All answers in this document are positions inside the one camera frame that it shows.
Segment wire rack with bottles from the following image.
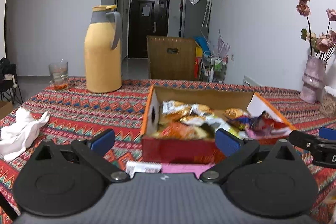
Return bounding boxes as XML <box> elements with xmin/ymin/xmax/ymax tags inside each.
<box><xmin>199</xmin><ymin>51</ymin><xmax>228</xmax><ymax>84</ymax></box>

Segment yellow thermos jug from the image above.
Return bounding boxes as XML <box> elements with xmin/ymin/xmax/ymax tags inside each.
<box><xmin>84</xmin><ymin>5</ymin><xmax>122</xmax><ymax>93</ymax></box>

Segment small pink snack pack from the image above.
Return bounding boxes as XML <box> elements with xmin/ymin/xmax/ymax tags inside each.
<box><xmin>161</xmin><ymin>163</ymin><xmax>214</xmax><ymax>178</ymax></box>

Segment white silver snack pack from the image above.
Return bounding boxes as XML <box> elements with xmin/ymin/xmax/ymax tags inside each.
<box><xmin>125</xmin><ymin>161</ymin><xmax>162</xmax><ymax>178</ymax></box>

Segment large pink snack pack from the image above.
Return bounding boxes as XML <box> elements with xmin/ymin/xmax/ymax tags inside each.
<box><xmin>245</xmin><ymin>116</ymin><xmax>290</xmax><ymax>139</ymax></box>

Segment dried pink roses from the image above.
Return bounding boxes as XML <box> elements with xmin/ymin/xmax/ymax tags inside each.
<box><xmin>295</xmin><ymin>0</ymin><xmax>335</xmax><ymax>63</ymax></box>

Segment orange striped biscuit pack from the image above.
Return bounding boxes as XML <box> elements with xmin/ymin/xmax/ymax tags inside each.
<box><xmin>155</xmin><ymin>122</ymin><xmax>211</xmax><ymax>140</ymax></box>

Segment clear container of seeds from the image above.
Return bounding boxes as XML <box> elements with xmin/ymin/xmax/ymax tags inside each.
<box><xmin>320</xmin><ymin>86</ymin><xmax>336</xmax><ymax>118</ymax></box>

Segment black entrance door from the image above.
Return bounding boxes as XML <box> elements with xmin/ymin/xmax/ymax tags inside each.
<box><xmin>128</xmin><ymin>0</ymin><xmax>170</xmax><ymax>59</ymax></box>

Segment colourful patterned tablecloth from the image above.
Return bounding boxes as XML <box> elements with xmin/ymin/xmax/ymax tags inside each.
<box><xmin>1</xmin><ymin>78</ymin><xmax>335</xmax><ymax>223</ymax></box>

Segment black folding chair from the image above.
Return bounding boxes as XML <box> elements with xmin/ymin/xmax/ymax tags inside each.
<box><xmin>0</xmin><ymin>57</ymin><xmax>23</xmax><ymax>105</ymax></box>

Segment brown wooden chair back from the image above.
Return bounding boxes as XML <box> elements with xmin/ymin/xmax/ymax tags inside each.
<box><xmin>147</xmin><ymin>36</ymin><xmax>196</xmax><ymax>80</ymax></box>

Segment glass cup with drink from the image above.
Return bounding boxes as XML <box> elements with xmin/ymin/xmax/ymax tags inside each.
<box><xmin>49</xmin><ymin>59</ymin><xmax>69</xmax><ymax>90</ymax></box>

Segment grey refrigerator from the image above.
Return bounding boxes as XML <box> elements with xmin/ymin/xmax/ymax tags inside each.
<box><xmin>179</xmin><ymin>0</ymin><xmax>210</xmax><ymax>39</ymax></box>

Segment red cardboard pumpkin box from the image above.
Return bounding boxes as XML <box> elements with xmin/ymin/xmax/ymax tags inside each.
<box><xmin>141</xmin><ymin>86</ymin><xmax>294</xmax><ymax>164</ymax></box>

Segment white crumpled cloth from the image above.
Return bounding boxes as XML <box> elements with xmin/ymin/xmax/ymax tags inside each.
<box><xmin>0</xmin><ymin>107</ymin><xmax>50</xmax><ymax>162</ymax></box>

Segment pink textured vase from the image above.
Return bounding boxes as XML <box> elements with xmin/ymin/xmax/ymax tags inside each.
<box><xmin>300</xmin><ymin>55</ymin><xmax>327</xmax><ymax>104</ymax></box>

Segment tan object at edge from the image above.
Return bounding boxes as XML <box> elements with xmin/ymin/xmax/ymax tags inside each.
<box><xmin>0</xmin><ymin>101</ymin><xmax>14</xmax><ymax>119</ymax></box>

